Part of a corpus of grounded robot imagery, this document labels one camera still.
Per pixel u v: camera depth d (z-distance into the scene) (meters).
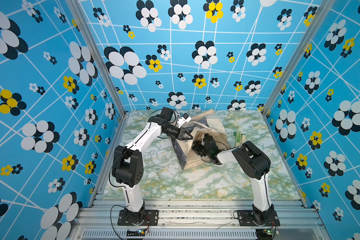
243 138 1.04
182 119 0.77
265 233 0.70
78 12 0.70
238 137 1.05
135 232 0.71
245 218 0.73
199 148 0.89
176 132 0.75
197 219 0.75
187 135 0.80
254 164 0.54
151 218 0.74
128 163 0.49
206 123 0.91
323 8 0.68
